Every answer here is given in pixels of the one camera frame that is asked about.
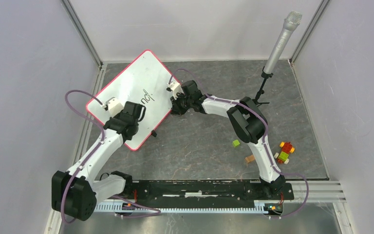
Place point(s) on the red green toy car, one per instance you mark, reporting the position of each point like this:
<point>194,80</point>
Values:
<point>283,156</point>

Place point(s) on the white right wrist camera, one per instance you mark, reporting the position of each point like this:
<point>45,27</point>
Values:
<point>175,89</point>

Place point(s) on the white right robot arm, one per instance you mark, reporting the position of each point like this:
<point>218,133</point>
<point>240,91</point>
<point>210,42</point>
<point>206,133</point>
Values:
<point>248,123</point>

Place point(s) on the black microphone tripod stand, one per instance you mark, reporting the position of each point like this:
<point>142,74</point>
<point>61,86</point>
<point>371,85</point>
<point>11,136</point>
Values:
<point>255,101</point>

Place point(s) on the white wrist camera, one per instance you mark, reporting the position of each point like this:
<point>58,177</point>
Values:
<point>111,108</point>
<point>175,89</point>

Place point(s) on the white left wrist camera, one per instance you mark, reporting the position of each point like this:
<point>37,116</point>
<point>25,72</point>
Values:
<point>111,108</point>

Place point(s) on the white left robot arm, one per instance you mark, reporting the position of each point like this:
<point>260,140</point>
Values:
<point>76,192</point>

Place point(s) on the silver microphone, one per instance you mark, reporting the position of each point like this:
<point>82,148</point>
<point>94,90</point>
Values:
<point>291,22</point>

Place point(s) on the pink framed whiteboard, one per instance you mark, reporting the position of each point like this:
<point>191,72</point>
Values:
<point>143,81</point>

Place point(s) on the green toy cube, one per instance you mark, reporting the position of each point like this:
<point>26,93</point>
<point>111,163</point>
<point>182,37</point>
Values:
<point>235,143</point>

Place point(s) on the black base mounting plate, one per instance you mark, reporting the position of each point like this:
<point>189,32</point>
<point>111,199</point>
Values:
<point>202,193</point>

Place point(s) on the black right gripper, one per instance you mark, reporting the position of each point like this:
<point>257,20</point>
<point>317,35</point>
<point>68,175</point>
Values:
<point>177,107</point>

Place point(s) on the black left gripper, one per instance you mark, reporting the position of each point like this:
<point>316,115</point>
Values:
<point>116,117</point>

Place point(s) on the brown wooden block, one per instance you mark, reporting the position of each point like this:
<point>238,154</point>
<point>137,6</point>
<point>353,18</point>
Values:
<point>249,159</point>

